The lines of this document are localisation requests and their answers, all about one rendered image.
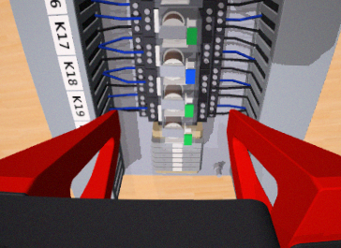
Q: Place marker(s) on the grey mounting plate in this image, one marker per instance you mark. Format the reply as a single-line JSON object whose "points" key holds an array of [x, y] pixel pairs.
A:
{"points": [[136, 131]]}

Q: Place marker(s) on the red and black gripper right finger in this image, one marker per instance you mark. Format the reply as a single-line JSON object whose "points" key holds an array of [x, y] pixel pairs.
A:
{"points": [[308, 203]]}

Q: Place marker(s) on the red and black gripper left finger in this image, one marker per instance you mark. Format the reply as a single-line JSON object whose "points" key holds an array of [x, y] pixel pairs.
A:
{"points": [[48, 168]]}

